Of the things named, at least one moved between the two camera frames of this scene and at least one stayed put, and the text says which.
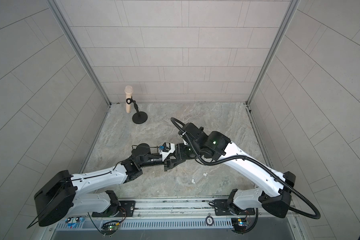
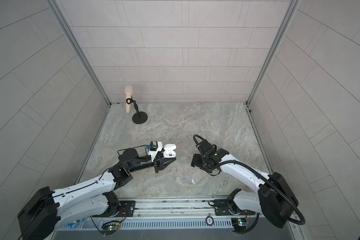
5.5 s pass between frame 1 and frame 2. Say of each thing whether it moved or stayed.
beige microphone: stayed
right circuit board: stayed
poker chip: stayed
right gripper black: moved
